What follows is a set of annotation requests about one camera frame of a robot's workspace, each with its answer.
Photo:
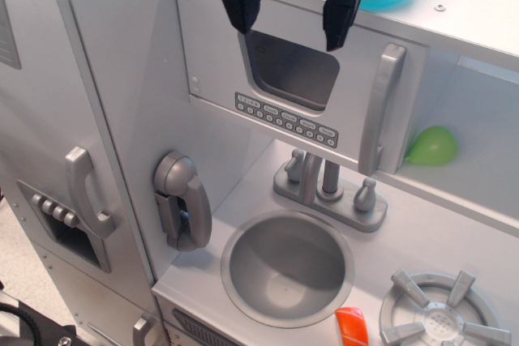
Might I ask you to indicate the grey toy microwave door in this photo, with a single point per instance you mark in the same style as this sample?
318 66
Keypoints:
280 75

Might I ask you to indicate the grey microwave door handle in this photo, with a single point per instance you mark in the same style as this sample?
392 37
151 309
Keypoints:
387 75

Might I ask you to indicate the grey toy faucet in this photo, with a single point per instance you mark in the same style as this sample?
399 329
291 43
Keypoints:
311 181

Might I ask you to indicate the white toy fridge cabinet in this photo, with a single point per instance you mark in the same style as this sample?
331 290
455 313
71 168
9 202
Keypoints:
105 75

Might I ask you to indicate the green toy pear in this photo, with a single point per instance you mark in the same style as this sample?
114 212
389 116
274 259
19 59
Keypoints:
434 146

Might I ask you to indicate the round grey sink basin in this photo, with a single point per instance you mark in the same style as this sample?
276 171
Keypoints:
287 269

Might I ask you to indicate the grey ice dispenser panel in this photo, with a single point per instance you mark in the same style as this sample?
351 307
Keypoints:
63 226

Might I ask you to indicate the orange toy food piece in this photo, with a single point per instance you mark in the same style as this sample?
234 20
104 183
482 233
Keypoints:
352 326

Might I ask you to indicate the grey toy stove burner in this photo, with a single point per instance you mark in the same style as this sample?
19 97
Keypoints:
435 309

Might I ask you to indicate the grey toy wall phone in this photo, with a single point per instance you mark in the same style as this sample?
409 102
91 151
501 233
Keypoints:
182 203

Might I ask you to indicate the grey fridge door handle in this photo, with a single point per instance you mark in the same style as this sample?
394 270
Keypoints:
78 165

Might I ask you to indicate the grey lower fridge handle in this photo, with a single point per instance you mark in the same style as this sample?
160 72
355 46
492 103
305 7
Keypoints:
146 331

